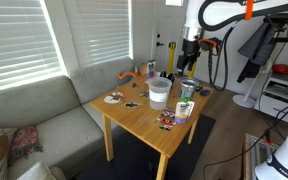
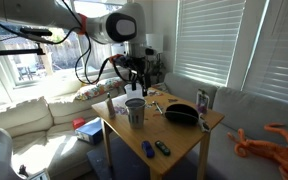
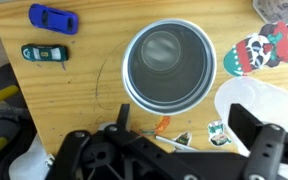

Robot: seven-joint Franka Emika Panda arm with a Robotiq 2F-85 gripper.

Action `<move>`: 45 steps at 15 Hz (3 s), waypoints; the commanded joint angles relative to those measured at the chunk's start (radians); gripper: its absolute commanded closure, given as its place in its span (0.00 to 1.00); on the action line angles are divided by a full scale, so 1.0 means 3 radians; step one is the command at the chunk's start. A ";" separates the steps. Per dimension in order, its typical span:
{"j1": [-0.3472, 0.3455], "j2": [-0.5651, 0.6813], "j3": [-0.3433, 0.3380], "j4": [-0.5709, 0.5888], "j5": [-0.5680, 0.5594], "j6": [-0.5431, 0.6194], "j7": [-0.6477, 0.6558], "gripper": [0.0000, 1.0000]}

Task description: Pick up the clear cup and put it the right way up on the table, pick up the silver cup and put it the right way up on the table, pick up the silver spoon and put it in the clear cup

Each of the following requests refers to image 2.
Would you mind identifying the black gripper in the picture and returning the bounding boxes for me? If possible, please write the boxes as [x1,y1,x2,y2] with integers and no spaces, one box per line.
[126,55,151,98]

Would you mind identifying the clear plastic cup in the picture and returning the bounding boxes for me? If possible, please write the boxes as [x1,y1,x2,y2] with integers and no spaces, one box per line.
[123,83,147,100]

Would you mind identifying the thin silver metal utensil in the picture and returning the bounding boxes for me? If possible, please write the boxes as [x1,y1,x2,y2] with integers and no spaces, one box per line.
[151,100,164,115]

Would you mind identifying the silver metal cup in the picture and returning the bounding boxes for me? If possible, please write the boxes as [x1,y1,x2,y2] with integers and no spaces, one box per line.
[124,97,147,130]

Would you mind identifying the green houseplant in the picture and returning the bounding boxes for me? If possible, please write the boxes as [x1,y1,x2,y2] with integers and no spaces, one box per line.
[150,53,167,84]

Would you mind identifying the small snack packet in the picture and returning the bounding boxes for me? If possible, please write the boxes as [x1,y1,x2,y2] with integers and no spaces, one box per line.
[113,104,131,116]

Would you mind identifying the white food pouch green cap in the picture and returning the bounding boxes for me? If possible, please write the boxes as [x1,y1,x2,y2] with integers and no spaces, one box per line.
[105,92,117,120]

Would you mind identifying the floral cushion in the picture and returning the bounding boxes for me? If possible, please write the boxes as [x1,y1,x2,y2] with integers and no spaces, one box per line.
[73,77,125,102]

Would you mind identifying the white lamp shade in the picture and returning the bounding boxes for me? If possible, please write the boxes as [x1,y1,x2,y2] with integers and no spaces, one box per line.
[145,32,165,54]

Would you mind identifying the black glasses case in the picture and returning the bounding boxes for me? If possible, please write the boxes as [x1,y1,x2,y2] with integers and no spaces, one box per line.
[164,103,200,126]

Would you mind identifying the wooden table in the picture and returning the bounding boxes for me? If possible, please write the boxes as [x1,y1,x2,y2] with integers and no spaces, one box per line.
[91,87,226,180]

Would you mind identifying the blue toy car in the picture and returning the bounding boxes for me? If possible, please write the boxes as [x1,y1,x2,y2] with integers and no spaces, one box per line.
[141,140,156,159]

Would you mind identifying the dark green toy car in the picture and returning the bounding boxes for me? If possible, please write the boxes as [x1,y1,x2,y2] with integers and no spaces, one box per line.
[154,139,172,157]

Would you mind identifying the blue box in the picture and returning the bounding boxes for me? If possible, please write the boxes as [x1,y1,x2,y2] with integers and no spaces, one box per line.
[74,116,104,146]

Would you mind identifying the small red box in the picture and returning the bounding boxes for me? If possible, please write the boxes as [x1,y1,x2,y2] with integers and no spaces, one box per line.
[71,117,87,131]

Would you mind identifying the small black white toy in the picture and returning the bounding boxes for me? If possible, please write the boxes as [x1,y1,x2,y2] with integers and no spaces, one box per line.
[198,113,212,133]

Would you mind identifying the dark rug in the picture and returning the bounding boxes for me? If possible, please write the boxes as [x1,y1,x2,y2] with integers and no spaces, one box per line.
[85,136,218,180]

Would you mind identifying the white window blind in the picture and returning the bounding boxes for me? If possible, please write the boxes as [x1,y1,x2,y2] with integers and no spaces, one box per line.
[242,0,288,108]
[173,0,247,88]

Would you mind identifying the grey sofa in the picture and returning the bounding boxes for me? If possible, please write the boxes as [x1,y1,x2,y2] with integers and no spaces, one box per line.
[163,72,288,180]

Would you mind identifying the large window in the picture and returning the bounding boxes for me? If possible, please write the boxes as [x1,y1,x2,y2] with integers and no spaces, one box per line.
[0,0,132,94]

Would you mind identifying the white sofa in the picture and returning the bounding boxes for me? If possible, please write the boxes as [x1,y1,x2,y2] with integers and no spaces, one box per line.
[0,77,132,180]

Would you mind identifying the orange squid plush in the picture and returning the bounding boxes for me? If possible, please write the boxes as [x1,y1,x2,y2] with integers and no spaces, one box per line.
[227,122,288,180]

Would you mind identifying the black camera stand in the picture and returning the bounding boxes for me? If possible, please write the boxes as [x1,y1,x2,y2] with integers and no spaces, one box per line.
[0,27,53,63]

